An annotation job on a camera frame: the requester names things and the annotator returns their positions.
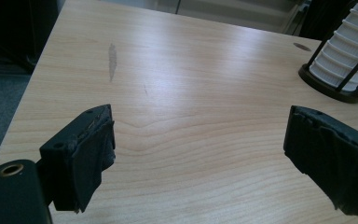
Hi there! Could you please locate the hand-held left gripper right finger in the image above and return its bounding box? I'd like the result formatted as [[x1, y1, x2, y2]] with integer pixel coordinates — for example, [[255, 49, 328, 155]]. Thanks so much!
[[282, 105, 358, 217]]

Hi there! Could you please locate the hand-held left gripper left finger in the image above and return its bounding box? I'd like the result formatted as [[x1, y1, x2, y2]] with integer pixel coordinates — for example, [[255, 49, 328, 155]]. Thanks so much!
[[39, 104, 117, 214]]

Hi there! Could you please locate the black wire cup holder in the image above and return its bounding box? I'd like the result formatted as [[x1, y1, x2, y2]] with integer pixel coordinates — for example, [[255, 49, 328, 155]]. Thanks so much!
[[297, 0, 358, 105]]

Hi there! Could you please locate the stack of paper cups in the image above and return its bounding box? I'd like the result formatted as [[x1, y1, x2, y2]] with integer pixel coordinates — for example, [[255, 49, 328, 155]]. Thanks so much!
[[309, 3, 358, 92]]

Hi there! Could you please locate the dark cabinet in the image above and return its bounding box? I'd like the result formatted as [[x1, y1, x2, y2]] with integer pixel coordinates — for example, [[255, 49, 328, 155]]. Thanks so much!
[[0, 0, 60, 74]]

